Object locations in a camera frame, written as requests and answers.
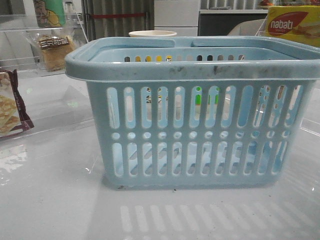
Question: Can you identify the clear acrylic display shelf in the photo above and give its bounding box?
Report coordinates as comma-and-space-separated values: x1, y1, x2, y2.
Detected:
0, 13, 88, 78

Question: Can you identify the packaged bread slice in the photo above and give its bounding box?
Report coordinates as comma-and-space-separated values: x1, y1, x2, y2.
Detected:
22, 32, 76, 72

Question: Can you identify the white cabinet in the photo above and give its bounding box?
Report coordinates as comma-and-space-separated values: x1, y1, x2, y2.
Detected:
154, 0, 201, 37

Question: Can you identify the green cartoon snack package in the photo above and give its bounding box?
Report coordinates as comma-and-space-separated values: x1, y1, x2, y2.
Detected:
33, 0, 66, 28

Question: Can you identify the brown cracker snack bag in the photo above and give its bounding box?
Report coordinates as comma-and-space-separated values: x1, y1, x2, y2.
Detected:
0, 70, 35, 139

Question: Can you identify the yellow nabati wafer box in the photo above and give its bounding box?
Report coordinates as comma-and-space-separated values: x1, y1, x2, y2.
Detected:
264, 5, 320, 47

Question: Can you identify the light blue plastic basket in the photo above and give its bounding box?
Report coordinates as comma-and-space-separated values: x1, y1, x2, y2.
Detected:
65, 36, 320, 187

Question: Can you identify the cream paper cup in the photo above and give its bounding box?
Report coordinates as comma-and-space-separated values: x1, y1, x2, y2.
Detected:
128, 30, 177, 37

